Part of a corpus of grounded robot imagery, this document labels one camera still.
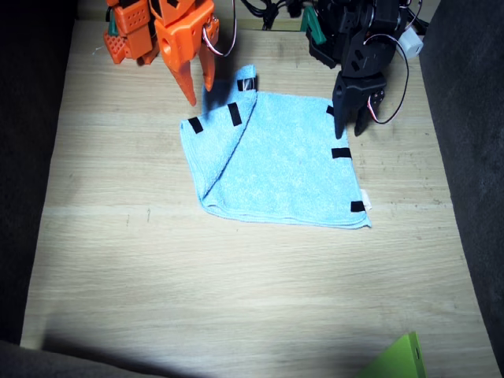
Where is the light blue towel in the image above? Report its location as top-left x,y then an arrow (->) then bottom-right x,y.
180,65 -> 372,230

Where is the green table clamp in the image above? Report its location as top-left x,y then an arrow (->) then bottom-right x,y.
106,6 -> 119,36
300,6 -> 328,44

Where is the dark grey foam panel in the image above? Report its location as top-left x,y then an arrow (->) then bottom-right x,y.
0,0 -> 80,347
417,0 -> 504,378
0,340 -> 190,378

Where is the green plastic wedge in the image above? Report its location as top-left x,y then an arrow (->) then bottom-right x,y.
356,332 -> 428,378

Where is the white red servo wire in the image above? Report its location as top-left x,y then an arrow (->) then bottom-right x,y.
364,33 -> 410,125
202,0 -> 238,58

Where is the black cable bundle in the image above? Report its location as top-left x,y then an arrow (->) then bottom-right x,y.
239,0 -> 304,31

